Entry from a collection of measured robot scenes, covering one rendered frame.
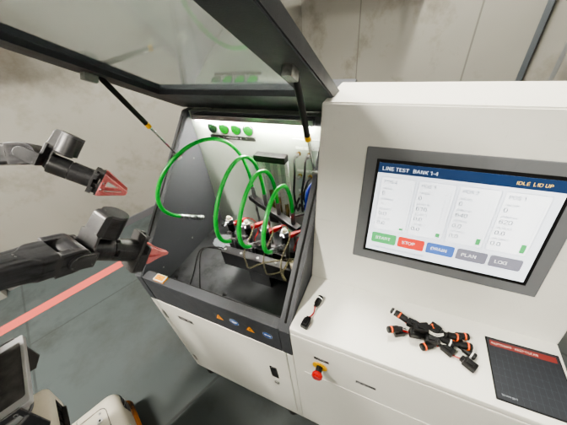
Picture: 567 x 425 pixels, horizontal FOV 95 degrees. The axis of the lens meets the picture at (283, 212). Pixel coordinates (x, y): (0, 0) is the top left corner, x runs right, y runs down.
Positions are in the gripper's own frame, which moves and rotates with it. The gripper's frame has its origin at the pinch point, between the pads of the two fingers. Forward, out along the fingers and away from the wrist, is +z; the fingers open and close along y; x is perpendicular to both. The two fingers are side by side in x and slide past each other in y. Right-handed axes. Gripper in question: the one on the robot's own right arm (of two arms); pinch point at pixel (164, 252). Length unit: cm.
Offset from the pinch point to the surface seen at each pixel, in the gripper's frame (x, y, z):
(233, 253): 5.5, -1.0, 35.5
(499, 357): -83, 10, 46
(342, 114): -29, 54, 14
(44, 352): 135, -137, 39
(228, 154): 30, 37, 35
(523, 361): -88, 12, 48
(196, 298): 3.0, -18.9, 22.6
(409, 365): -66, -1, 35
